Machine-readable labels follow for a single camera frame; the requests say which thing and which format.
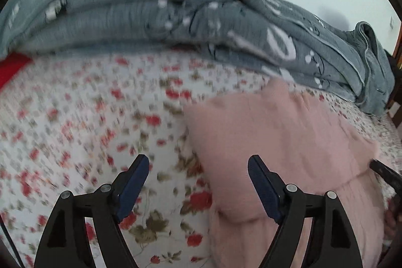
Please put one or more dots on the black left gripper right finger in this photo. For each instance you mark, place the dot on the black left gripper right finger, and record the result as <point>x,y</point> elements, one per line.
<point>331,242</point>

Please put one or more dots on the red pillow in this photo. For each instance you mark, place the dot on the red pillow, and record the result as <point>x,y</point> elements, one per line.
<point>11,65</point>

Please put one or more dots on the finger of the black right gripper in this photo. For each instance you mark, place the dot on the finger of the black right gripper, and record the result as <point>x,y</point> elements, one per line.
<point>391,177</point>

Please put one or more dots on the person's right hand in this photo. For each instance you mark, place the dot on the person's right hand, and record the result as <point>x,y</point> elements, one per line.
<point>392,217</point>

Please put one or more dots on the floral bed sheet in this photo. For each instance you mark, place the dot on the floral bed sheet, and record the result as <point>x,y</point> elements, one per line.
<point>75,123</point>

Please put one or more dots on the white wall socket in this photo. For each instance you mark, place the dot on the white wall socket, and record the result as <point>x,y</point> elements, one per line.
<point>391,23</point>

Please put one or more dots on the pink knitted sweater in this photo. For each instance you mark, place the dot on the pink knitted sweater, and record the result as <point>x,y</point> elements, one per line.
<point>298,137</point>

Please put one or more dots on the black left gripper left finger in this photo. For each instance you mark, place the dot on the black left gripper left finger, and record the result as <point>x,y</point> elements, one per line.
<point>65,243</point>

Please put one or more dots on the grey patterned quilt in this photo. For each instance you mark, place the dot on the grey patterned quilt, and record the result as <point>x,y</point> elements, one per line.
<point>275,37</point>

